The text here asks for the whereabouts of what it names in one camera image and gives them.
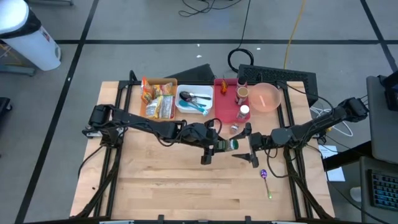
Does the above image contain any yellow cable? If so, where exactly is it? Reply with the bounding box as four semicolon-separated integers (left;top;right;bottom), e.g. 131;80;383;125
282;0;308;71

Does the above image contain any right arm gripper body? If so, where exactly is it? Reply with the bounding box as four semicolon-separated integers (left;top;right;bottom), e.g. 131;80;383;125
250;132;272;152

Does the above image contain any grey desk top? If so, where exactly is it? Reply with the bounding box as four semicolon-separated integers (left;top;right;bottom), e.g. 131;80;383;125
366;74;398;166

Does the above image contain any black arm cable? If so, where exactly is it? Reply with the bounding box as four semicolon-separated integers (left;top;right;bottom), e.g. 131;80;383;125
203;117;223;135
266;147;294;179

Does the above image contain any teal round lid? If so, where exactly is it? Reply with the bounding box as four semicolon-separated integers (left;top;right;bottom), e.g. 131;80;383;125
178;99;206;113

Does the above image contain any black aluminium table frame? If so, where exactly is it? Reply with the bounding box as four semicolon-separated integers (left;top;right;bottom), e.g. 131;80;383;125
70;70;336;224

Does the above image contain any yellow red ramen packet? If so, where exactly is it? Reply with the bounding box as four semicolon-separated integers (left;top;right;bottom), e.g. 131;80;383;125
154;83;174;97

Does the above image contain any black flat panel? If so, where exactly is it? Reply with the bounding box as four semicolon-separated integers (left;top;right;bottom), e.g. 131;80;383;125
165;63;217;83

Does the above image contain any tangled black floor cable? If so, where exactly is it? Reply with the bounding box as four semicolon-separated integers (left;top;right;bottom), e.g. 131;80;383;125
178;0;244;18

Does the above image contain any translucent pink bowl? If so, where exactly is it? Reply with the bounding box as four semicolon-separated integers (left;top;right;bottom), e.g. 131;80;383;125
248;82;282;113

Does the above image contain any white plastic bin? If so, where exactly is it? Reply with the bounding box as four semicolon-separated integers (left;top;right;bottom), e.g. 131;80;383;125
175;83;215;114

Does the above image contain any computer mouse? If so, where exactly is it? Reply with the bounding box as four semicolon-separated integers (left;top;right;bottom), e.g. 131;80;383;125
349;185;363;203

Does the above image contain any dark chair base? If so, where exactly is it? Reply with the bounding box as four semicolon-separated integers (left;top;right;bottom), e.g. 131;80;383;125
0;96;14;114

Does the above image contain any black device on desk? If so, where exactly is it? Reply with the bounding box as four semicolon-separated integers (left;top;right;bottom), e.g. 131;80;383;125
377;70;398;113

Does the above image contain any orange ramen packet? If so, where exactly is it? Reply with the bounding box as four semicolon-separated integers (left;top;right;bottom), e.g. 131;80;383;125
141;77;155;105

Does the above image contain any white trash can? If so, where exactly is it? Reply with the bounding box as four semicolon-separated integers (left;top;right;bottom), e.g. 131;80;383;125
0;0;62;72

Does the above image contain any purple iridescent spoon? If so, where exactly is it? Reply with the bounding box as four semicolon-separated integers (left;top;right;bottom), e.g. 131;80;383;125
260;169;273;200

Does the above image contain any black floor cable with loop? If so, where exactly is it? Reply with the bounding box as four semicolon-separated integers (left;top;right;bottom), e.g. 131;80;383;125
227;0;255;74

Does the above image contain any green pink ramen packet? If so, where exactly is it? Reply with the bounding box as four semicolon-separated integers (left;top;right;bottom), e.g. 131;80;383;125
160;95;175;120

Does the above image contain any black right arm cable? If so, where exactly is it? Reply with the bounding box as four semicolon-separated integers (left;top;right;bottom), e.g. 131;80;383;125
266;147;294;179

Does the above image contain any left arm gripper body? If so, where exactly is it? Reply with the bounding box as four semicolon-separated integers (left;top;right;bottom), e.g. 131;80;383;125
183;123;220;151

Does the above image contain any black desk leg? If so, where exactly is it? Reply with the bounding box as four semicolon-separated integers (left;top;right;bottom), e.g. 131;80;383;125
322;140;373;172

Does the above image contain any green spice jar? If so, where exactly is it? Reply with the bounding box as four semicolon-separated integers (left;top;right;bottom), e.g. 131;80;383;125
216;139;240;153

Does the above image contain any red plastic bin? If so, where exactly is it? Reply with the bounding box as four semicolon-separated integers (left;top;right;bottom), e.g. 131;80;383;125
213;77;251;124

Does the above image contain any black spoon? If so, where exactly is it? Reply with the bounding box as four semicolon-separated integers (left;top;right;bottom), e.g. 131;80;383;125
179;90;213;103

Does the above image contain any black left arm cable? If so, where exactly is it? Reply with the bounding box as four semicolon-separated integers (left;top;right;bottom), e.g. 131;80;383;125
203;117;223;135

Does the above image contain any orange plastic bin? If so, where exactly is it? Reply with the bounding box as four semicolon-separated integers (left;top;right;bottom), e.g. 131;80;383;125
139;77;178;123

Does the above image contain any black mesh computer case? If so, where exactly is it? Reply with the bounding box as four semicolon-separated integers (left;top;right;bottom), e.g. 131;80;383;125
236;63;320;108

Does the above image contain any white label spice bottle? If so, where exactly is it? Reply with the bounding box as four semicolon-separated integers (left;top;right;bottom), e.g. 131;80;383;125
237;105;251;121

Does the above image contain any white paper sheet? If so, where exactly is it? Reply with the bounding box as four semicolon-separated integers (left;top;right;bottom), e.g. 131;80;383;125
318;144;346;183

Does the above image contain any white cable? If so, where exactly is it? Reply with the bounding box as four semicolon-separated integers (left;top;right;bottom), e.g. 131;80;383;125
310;105;355;138

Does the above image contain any dark desk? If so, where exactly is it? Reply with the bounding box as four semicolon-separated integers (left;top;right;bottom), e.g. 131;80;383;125
359;154;398;224

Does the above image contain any black computer keyboard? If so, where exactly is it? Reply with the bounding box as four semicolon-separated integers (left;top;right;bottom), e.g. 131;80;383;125
368;169;398;213

